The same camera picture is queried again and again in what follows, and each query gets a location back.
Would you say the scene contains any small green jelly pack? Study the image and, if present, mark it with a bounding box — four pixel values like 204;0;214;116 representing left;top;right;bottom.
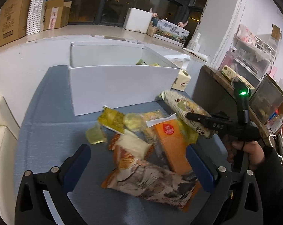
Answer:
86;122;107;145

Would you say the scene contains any large patterned snack bag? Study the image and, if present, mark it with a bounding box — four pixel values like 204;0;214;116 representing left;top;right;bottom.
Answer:
101;134;200;212

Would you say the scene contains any white foam box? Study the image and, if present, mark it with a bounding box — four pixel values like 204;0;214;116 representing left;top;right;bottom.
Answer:
123;8;152;34

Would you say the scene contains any corn pattern snack bag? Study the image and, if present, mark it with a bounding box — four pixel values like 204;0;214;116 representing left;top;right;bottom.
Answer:
160;90;218;138

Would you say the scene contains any large cardboard box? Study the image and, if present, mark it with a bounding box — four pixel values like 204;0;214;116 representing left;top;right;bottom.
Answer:
0;0;31;47

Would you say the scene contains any cream leather sofa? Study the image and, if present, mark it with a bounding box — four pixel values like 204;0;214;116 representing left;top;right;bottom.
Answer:
0;95;19;223

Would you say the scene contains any tissue pack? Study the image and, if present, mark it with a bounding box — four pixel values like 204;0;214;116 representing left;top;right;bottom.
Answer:
171;70;191;92

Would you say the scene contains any printed landscape box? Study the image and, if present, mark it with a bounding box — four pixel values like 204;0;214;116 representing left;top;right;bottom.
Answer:
153;19;190;47

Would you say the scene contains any dotted paper bag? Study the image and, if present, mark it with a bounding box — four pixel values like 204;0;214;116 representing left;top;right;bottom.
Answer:
26;0;50;36

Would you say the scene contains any white storage box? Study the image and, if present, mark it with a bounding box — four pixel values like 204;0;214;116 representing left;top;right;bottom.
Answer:
69;39;179;116

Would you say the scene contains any white spray bottle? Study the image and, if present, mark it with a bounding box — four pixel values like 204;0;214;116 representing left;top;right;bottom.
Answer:
187;33;201;52

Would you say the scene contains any dark side table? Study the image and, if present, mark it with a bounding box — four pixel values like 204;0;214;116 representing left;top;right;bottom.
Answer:
193;64;277;150

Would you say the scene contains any dark yellow snack packet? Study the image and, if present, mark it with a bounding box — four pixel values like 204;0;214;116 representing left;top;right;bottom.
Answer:
98;107;125;134

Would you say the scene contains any orange snack packet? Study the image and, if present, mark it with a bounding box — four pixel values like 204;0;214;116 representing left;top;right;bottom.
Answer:
154;119;192;175

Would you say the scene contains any clear drawer organizer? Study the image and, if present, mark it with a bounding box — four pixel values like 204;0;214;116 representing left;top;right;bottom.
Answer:
218;24;282;89

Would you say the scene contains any round yellow pastry pack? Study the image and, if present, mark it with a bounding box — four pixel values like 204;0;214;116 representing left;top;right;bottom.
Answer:
123;113;146;132

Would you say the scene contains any white tube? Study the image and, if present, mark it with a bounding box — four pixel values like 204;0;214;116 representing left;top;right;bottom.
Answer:
182;48;208;62

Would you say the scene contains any right hand on gripper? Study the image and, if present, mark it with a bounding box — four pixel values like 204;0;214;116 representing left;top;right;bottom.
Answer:
225;141;265;171

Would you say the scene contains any small open cardboard box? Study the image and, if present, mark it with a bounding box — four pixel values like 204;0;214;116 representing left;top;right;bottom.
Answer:
44;0;72;30

